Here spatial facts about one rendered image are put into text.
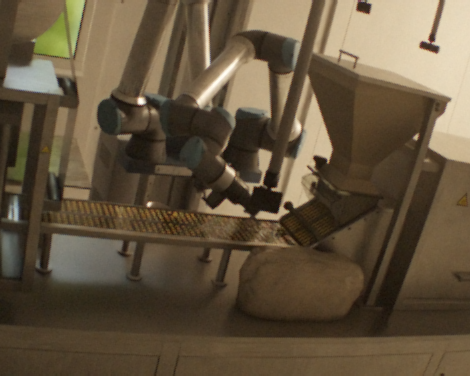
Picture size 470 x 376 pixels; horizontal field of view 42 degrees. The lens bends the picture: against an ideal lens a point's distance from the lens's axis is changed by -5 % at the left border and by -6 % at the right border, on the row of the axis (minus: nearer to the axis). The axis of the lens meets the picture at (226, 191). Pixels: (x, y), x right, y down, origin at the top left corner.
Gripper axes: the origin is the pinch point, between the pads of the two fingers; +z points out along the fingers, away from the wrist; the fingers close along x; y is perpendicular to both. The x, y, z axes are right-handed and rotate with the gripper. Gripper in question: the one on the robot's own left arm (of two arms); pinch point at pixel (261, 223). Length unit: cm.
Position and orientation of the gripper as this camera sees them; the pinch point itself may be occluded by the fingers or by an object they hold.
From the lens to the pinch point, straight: 210.1
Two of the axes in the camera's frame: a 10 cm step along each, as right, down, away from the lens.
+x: -3.1, -3.8, 8.7
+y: 6.9, -7.2, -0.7
